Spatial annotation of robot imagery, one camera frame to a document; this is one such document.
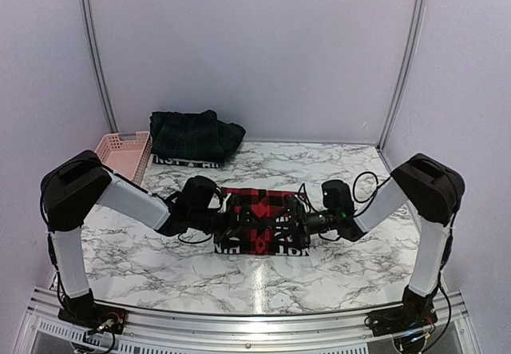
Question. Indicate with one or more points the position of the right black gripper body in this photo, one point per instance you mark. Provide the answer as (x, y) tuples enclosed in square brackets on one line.
[(311, 224)]

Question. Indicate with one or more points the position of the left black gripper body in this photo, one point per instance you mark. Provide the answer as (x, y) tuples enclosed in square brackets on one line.
[(220, 226)]

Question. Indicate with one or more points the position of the red black plaid shirt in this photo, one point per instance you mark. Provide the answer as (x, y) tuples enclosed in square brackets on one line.
[(284, 240)]

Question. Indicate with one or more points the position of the green plaid skirt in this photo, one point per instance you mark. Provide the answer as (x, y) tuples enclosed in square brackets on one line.
[(194, 136)]

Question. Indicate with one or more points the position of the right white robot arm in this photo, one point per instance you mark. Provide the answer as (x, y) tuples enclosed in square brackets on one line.
[(435, 191)]

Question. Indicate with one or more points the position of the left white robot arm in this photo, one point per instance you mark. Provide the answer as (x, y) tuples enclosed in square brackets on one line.
[(70, 191)]

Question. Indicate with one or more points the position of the pink plastic basket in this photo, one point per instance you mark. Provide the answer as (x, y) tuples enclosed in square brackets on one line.
[(126, 153)]

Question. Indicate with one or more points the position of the aluminium front table rail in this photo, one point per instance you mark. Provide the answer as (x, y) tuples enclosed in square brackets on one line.
[(160, 331)]

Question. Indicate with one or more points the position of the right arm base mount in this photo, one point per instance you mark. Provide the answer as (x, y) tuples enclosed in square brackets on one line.
[(387, 321)]

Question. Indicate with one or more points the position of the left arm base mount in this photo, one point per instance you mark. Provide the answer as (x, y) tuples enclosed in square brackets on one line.
[(93, 316)]

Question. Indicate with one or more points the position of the left aluminium frame post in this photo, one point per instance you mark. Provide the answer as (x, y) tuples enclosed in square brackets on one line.
[(97, 67)]

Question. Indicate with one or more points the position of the aluminium frame post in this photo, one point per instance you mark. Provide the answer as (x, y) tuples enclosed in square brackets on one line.
[(97, 67), (411, 45)]

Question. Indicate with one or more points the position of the right aluminium frame post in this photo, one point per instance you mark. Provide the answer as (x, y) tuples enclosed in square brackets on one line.
[(411, 45)]

